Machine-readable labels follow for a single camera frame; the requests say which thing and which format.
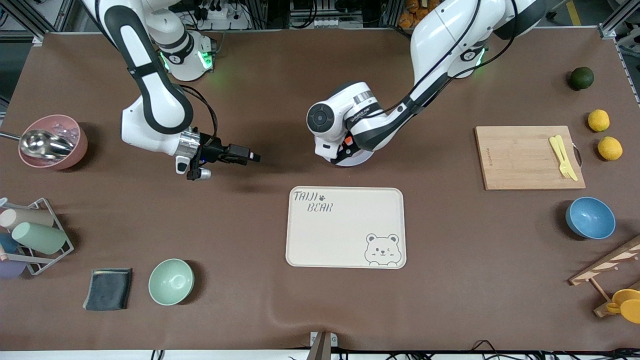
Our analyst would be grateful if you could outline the brown table mat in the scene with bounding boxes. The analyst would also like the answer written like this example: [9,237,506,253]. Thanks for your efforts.
[0,27,640,352]

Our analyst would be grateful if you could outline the grey wire cup rack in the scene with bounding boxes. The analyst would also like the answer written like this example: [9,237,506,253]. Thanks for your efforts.
[0,197,75,276]

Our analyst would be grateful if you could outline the yellow plastic fork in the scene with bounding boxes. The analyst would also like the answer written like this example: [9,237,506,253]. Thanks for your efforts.
[549,136,574,180]

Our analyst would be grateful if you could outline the light green bowl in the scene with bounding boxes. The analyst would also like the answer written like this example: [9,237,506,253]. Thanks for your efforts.
[148,258,195,306]

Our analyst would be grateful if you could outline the beige cup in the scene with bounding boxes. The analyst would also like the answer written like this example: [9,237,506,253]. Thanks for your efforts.
[0,207,55,231]

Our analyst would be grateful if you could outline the dark green avocado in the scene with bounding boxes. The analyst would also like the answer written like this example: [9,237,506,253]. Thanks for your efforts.
[570,66,595,91]

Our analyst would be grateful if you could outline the pink bowl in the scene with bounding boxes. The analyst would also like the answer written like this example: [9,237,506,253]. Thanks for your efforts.
[18,114,89,171]

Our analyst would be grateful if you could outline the white round plate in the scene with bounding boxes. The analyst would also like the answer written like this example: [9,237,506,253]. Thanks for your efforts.
[327,149,376,168]

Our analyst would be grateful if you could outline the dark grey folded cloth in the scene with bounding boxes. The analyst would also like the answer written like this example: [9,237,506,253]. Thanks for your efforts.
[82,268,134,312]

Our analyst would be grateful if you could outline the yellow mug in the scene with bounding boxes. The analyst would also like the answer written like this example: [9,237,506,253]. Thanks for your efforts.
[606,288,640,325]

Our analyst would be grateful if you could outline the metal scoop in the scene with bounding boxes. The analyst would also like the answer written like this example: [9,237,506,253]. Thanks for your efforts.
[0,129,75,160]

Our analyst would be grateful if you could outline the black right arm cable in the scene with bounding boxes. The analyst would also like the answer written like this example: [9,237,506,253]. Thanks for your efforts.
[179,84,219,147]

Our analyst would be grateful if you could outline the yellow plastic knife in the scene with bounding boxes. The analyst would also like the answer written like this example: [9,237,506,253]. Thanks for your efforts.
[555,135,579,182]

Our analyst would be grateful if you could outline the blue bowl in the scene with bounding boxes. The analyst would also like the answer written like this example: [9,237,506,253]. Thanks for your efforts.
[565,196,617,240]

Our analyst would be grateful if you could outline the light green cup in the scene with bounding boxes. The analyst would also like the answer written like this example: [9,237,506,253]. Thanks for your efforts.
[11,221,68,255]

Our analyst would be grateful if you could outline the wooden cutting board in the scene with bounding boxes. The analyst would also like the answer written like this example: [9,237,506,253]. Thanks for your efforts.
[474,125,587,191]

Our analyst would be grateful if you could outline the cream bear print tray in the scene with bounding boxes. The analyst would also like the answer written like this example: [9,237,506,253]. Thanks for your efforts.
[285,186,407,270]

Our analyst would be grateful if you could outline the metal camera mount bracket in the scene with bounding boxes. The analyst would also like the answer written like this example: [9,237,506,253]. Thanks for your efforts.
[306,331,339,360]

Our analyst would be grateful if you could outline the white power strip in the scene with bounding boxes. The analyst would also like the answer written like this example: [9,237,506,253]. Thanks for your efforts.
[197,0,251,30]

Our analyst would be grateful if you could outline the blue cup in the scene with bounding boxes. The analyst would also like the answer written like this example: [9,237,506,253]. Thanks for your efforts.
[0,231,21,254]

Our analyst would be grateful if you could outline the wooden mug rack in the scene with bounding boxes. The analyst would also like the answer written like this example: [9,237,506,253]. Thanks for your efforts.
[568,235,640,318]

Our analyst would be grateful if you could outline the pile of orange snack packs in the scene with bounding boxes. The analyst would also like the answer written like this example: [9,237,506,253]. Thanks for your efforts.
[398,0,426,29]

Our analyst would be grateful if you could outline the purple cup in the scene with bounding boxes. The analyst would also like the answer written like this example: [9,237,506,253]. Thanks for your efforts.
[0,257,27,279]

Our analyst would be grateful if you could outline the yellow lemon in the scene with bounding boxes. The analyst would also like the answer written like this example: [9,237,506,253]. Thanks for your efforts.
[597,136,624,161]
[587,109,611,133]

